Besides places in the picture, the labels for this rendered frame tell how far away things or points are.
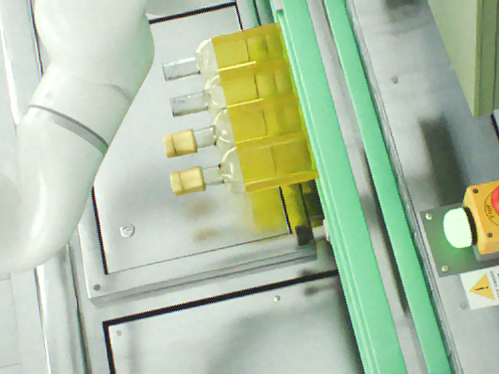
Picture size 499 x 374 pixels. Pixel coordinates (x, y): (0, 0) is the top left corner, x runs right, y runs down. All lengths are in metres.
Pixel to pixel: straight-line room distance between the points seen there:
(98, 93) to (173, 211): 0.65
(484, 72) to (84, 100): 0.36
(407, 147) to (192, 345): 0.46
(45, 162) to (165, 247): 0.64
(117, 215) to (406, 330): 0.54
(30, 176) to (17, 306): 0.66
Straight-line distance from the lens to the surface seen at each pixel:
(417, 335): 1.30
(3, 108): 1.79
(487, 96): 1.02
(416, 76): 1.40
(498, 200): 1.23
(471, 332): 1.28
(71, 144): 1.00
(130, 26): 0.96
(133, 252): 1.62
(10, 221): 1.03
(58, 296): 1.63
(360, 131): 1.38
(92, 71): 0.98
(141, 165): 1.67
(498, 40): 0.98
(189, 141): 1.52
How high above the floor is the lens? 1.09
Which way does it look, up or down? 1 degrees down
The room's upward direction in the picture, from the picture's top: 102 degrees counter-clockwise
